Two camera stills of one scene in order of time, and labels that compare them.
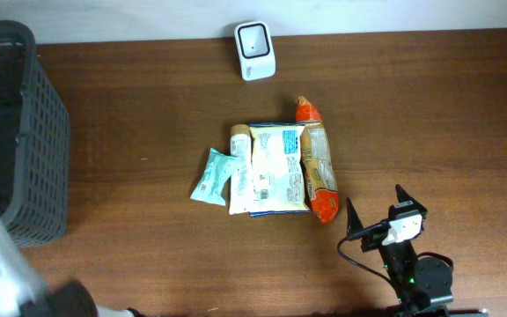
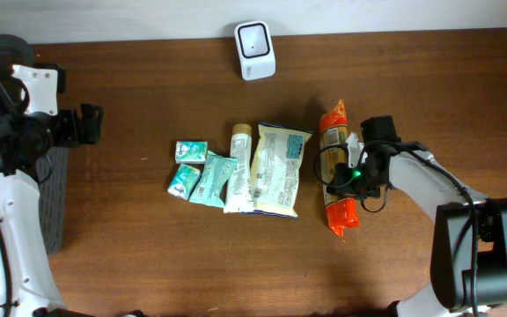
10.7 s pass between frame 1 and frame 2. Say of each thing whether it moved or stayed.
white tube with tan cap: stayed
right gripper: moved
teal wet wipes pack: stayed
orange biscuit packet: moved
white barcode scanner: stayed
